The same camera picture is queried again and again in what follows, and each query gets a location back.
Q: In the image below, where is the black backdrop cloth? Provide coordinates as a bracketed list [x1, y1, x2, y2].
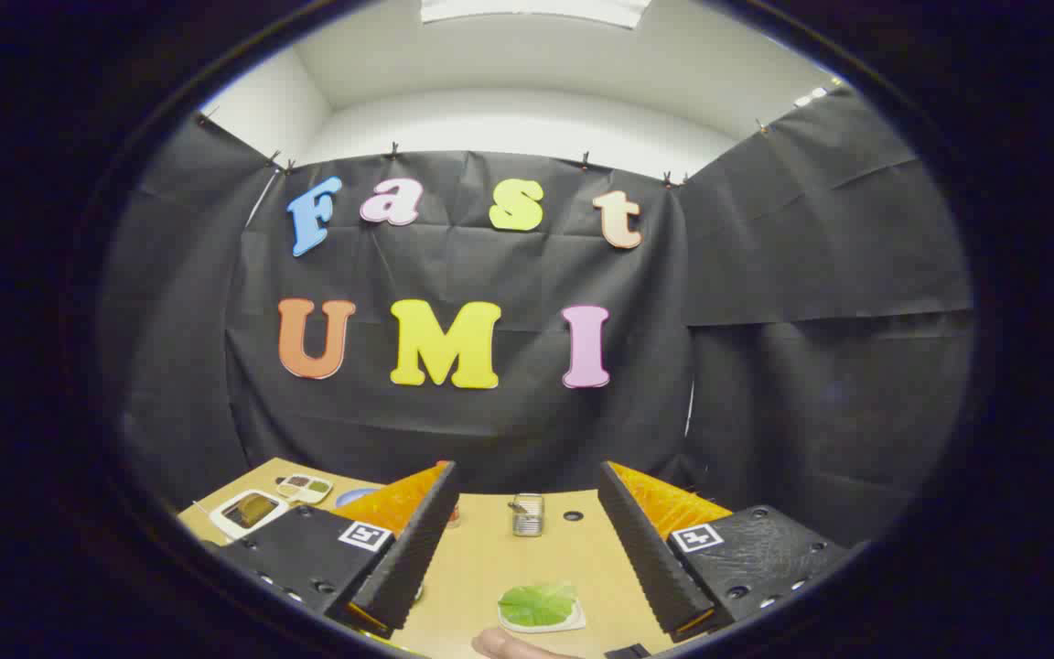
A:
[102, 87, 976, 550]

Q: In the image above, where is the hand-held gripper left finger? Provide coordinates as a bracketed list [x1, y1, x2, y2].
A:
[202, 460, 460, 640]

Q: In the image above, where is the white toaster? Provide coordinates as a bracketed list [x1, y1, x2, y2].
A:
[209, 490, 292, 541]

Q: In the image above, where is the ceiling light panel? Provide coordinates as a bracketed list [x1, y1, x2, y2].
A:
[420, 0, 652, 28]

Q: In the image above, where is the green lettuce leaf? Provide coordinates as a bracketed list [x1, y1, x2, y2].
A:
[498, 584, 579, 629]

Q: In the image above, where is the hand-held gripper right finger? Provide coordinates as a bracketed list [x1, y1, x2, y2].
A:
[597, 460, 857, 642]

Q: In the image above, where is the wire mesh basket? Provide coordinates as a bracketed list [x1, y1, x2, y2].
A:
[511, 493, 546, 537]

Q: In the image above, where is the small white square dish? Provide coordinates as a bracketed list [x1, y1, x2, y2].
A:
[500, 590, 587, 635]

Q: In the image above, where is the white divided seasoning tray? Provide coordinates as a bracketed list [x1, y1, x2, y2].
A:
[275, 473, 334, 505]

